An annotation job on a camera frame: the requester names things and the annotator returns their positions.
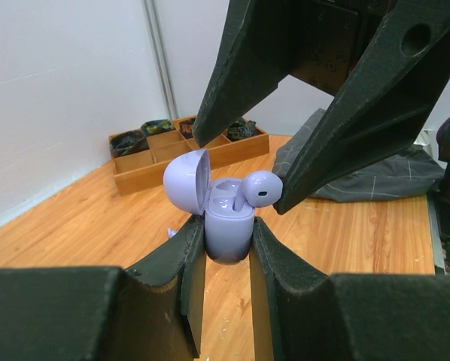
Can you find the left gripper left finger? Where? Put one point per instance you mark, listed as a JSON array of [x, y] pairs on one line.
[[151, 310]]

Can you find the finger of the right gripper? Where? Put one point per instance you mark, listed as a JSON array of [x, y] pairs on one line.
[[260, 46], [383, 104]]

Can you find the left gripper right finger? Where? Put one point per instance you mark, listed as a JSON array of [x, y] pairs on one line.
[[300, 313]]

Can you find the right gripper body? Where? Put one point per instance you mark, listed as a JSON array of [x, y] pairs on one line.
[[327, 38]]

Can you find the purple earbud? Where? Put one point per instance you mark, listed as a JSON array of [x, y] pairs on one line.
[[171, 232], [259, 189]]

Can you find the grey checked cloth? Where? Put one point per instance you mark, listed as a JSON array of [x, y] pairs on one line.
[[411, 172]]

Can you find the dark rolled cloth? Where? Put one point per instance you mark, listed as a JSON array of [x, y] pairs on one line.
[[186, 128], [156, 127], [241, 129], [128, 143]]

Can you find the wooden divided tray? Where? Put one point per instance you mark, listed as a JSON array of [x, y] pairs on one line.
[[144, 170]]

